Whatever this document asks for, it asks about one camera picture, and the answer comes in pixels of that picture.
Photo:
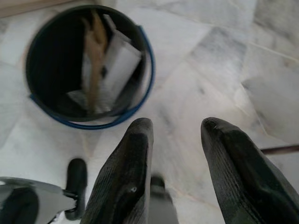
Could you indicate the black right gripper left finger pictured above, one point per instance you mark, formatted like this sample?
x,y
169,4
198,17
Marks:
x,y
121,177

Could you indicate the brown crumpled paper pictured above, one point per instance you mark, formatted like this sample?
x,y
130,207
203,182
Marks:
x,y
95,53

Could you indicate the white cardboard piece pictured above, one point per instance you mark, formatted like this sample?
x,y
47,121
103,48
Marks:
x,y
123,63

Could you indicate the black bucket with blue rim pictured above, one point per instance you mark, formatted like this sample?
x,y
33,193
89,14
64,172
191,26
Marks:
x,y
58,58

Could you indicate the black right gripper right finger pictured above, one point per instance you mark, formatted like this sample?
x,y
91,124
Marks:
x,y
247,182

